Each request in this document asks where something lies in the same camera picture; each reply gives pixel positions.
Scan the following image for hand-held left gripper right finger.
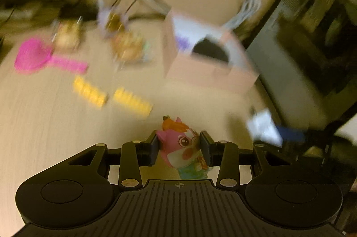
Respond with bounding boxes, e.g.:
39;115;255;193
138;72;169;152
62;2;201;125
199;130;297;188

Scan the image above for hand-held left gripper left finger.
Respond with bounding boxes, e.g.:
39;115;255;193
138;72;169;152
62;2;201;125
67;130;160;188

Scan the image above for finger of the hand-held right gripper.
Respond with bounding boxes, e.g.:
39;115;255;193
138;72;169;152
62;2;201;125
278;125;339;168

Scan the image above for pink owl toy figure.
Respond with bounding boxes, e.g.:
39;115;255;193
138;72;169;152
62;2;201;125
156;115;209;180

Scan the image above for small white packet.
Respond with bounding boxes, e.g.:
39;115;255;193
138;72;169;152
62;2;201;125
247;109;283;147

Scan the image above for yellow building brick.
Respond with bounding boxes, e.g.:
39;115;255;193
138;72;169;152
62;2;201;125
113;87;154;118
72;76;109;108

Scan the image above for pink cardboard box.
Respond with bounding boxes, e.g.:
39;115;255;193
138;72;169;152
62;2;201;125
162;10;260;95

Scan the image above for brown pastry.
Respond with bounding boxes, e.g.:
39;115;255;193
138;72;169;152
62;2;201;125
51;17;83;52
111;31;153;65

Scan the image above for small brown snack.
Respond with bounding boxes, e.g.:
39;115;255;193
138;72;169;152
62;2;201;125
96;6;129;37

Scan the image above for pink toy scoop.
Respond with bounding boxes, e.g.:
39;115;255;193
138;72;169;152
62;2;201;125
14;38;89;75

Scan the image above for dark computer monitor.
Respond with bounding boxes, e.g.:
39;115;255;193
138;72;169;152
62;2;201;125
245;0;357;140

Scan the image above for white power strip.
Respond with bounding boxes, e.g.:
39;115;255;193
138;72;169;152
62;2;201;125
0;4;42;22

